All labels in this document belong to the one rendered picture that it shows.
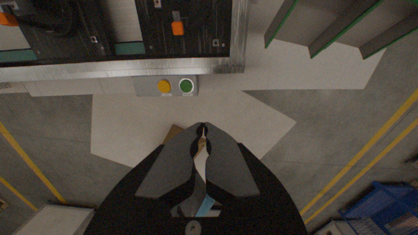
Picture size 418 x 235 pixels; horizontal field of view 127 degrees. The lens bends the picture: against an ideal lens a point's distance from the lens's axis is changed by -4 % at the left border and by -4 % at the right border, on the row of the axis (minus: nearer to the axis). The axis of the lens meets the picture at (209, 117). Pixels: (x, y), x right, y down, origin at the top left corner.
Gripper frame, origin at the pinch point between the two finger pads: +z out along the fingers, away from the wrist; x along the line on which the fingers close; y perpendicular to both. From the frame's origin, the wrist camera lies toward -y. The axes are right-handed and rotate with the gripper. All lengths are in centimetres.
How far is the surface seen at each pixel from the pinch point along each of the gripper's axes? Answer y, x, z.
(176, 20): -13.1, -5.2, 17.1
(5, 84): 0, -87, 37
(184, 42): -10.2, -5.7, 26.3
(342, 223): 386, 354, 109
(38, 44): -12, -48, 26
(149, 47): -9.4, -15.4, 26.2
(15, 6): -17.2, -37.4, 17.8
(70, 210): 285, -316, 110
